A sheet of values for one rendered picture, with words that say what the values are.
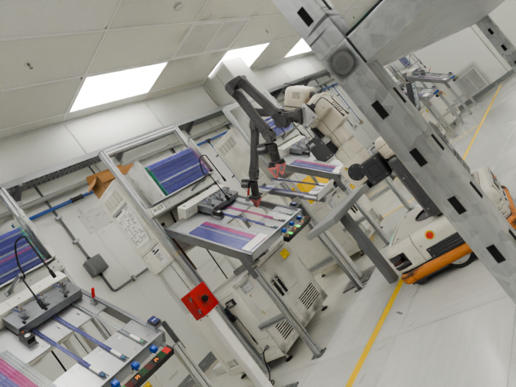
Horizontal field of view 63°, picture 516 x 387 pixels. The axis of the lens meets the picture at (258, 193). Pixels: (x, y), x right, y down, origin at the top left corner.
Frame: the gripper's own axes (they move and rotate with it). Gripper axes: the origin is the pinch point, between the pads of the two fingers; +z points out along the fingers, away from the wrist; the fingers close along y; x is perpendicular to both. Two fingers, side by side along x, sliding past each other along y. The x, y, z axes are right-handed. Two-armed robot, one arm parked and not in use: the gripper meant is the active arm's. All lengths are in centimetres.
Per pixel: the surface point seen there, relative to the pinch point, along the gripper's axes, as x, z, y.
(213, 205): -21.6, -8.5, 23.7
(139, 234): -66, 4, 60
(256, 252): 32, 4, 54
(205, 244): -3, 1, 60
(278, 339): 41, 66, 57
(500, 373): 167, -13, 118
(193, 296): 20, 8, 102
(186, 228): -26, -2, 51
